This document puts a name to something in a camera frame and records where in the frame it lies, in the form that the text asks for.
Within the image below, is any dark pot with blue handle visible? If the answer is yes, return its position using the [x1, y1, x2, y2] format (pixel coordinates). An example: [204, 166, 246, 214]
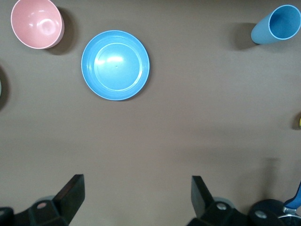
[250, 180, 301, 226]

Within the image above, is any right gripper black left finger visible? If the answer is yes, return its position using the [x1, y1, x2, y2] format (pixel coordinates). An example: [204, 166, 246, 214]
[28, 174, 85, 226]

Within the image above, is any glass pot lid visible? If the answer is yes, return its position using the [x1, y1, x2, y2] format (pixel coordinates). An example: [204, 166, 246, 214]
[282, 207, 301, 226]

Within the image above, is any blue plastic cup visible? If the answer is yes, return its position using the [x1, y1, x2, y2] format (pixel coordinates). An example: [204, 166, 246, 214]
[250, 4, 301, 45]

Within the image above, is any blue plastic plate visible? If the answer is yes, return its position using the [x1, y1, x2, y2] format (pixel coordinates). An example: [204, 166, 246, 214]
[81, 30, 151, 101]

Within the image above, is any pink plastic bowl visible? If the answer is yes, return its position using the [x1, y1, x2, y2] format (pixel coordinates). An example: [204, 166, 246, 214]
[10, 0, 65, 50]

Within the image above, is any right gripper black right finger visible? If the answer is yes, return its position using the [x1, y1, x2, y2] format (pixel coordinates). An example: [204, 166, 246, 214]
[188, 175, 238, 226]

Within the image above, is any brown table cover sheet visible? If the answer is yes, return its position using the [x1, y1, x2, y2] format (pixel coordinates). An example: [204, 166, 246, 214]
[0, 0, 301, 226]

